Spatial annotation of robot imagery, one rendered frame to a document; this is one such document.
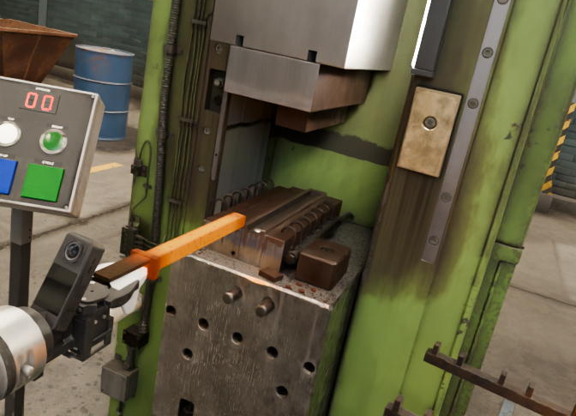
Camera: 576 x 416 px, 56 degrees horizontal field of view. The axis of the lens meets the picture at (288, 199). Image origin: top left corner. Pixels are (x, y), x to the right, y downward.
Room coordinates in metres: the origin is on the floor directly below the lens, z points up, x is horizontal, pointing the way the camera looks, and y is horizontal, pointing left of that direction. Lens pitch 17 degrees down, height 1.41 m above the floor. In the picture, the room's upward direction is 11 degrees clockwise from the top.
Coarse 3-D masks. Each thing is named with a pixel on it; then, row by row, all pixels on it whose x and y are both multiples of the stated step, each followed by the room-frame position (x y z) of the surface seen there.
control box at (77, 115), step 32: (0, 96) 1.18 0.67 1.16; (32, 96) 1.19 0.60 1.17; (64, 96) 1.20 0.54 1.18; (96, 96) 1.22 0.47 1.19; (32, 128) 1.15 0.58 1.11; (64, 128) 1.17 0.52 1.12; (96, 128) 1.22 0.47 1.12; (32, 160) 1.12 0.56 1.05; (64, 160) 1.13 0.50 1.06; (64, 192) 1.10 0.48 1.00
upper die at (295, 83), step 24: (240, 48) 1.13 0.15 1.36; (240, 72) 1.13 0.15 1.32; (264, 72) 1.11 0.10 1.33; (288, 72) 1.10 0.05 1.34; (312, 72) 1.08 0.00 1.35; (336, 72) 1.18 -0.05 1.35; (360, 72) 1.36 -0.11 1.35; (264, 96) 1.11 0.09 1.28; (288, 96) 1.09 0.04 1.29; (312, 96) 1.08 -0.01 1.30; (336, 96) 1.22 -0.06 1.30; (360, 96) 1.41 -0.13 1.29
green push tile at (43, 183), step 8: (32, 168) 1.10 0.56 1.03; (40, 168) 1.11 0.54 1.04; (48, 168) 1.11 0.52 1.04; (56, 168) 1.11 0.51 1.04; (32, 176) 1.10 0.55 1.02; (40, 176) 1.10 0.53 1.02; (48, 176) 1.10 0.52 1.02; (56, 176) 1.11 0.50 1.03; (24, 184) 1.09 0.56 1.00; (32, 184) 1.09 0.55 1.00; (40, 184) 1.09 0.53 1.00; (48, 184) 1.09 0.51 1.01; (56, 184) 1.10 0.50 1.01; (24, 192) 1.08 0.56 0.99; (32, 192) 1.08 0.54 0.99; (40, 192) 1.08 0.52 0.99; (48, 192) 1.09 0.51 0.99; (56, 192) 1.09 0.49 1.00; (48, 200) 1.08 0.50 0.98; (56, 200) 1.08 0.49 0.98
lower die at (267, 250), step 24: (264, 192) 1.44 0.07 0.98; (288, 192) 1.45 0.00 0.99; (216, 216) 1.18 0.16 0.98; (288, 216) 1.22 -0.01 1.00; (312, 216) 1.27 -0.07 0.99; (216, 240) 1.13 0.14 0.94; (240, 240) 1.11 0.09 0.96; (264, 240) 1.09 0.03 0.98; (288, 240) 1.09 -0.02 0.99; (264, 264) 1.09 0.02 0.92; (288, 264) 1.13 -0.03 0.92
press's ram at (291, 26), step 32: (224, 0) 1.15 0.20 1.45; (256, 0) 1.13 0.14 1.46; (288, 0) 1.10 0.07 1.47; (320, 0) 1.08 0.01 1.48; (352, 0) 1.06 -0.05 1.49; (384, 0) 1.23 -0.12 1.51; (224, 32) 1.15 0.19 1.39; (256, 32) 1.12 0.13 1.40; (288, 32) 1.10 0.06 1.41; (320, 32) 1.08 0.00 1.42; (352, 32) 1.06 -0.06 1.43; (384, 32) 1.29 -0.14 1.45; (352, 64) 1.10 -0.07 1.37; (384, 64) 1.36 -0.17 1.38
